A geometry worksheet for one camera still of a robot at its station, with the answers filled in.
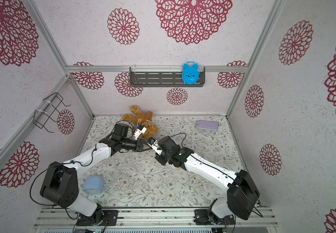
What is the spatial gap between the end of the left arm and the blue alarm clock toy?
0.46 metres

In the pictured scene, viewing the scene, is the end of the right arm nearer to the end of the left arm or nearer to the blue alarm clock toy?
the end of the left arm

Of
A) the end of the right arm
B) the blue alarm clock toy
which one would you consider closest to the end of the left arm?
the end of the right arm

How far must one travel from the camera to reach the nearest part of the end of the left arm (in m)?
0.73

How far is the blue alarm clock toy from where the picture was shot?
894mm
